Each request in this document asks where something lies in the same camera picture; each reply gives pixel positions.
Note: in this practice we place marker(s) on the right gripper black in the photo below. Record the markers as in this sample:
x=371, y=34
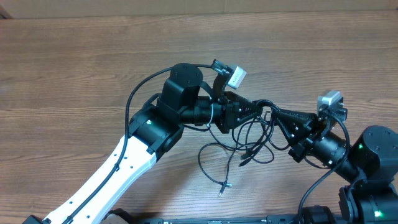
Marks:
x=300, y=130

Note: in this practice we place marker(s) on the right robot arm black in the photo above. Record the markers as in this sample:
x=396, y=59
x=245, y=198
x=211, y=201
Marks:
x=368, y=165

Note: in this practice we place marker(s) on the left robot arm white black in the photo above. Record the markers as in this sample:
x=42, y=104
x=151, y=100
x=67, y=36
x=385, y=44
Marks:
x=185, y=99

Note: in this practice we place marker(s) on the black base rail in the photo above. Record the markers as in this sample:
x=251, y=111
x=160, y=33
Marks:
x=120, y=216

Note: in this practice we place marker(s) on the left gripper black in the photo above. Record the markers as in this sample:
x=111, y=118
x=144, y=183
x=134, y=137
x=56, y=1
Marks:
x=230, y=118

